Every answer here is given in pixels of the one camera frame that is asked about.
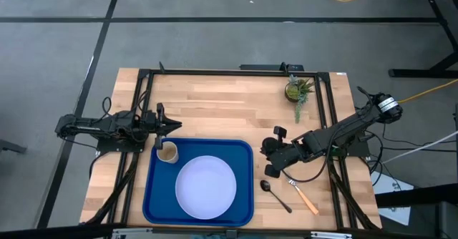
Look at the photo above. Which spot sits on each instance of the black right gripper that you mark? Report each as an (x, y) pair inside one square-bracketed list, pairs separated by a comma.
[(284, 156)]

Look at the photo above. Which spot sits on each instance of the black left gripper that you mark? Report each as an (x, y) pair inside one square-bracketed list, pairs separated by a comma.
[(160, 124)]

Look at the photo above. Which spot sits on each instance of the beige paper cup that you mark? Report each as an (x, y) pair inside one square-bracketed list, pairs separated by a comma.
[(168, 153)]

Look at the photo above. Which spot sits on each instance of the silver metal spoon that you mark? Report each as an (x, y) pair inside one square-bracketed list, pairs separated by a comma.
[(265, 185)]

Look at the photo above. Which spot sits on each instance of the lavender round plate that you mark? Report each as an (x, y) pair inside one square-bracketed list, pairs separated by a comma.
[(205, 187)]

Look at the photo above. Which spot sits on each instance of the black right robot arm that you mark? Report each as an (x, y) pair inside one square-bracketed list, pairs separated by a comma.
[(350, 126)]

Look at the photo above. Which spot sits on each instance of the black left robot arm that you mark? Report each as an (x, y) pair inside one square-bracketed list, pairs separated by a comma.
[(89, 126)]

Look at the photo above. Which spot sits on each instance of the blue plastic tray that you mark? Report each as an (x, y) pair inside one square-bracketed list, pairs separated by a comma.
[(161, 196)]

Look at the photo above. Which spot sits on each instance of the succulent plant in dark pot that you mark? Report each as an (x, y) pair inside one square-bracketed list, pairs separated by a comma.
[(295, 90)]

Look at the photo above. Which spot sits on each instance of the black power strip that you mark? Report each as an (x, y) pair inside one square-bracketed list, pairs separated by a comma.
[(264, 67)]

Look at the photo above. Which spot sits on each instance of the white paper sheet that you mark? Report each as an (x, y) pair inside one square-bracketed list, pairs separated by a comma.
[(393, 192)]

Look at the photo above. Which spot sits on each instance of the black metal beam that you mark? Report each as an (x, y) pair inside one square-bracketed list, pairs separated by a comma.
[(422, 195)]

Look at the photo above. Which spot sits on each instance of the black metal stand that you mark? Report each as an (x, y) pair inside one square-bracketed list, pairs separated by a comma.
[(422, 73)]

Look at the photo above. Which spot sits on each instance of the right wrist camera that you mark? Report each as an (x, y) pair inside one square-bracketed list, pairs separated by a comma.
[(268, 147)]

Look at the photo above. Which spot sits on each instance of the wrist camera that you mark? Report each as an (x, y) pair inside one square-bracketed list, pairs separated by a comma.
[(268, 147), (150, 119)]

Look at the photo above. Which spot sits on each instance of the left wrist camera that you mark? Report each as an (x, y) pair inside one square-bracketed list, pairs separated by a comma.
[(150, 119)]

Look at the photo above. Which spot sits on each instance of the black aluminium table frame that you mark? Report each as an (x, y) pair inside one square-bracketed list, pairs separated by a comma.
[(232, 72)]

